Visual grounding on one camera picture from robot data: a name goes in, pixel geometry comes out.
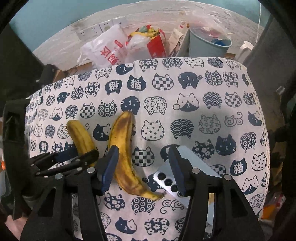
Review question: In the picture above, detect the spotted banana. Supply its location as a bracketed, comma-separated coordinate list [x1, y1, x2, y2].
[108, 111, 164, 201]
[66, 120, 97, 156]

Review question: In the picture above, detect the silver smartphone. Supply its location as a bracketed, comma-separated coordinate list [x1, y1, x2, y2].
[152, 145, 222, 229]

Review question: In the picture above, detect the cat pattern tablecloth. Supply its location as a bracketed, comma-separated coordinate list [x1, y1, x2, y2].
[23, 57, 271, 241]

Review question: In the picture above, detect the black speaker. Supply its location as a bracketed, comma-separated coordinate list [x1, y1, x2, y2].
[38, 64, 58, 85]

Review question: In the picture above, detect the cardboard box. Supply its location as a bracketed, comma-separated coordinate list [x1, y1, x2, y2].
[53, 69, 67, 83]

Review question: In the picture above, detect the white plastic shopping bag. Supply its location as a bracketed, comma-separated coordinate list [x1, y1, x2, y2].
[77, 24, 127, 68]

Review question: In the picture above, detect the white paper box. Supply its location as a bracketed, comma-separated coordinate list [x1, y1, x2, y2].
[166, 22, 190, 57]

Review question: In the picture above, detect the blue-grey waste bin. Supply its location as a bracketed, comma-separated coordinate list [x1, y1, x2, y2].
[189, 25, 232, 57]

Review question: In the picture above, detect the red bag with items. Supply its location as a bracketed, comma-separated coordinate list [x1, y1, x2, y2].
[125, 25, 167, 61]

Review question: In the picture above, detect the white wall socket strip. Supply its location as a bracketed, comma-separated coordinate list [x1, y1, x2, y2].
[76, 16, 128, 41]

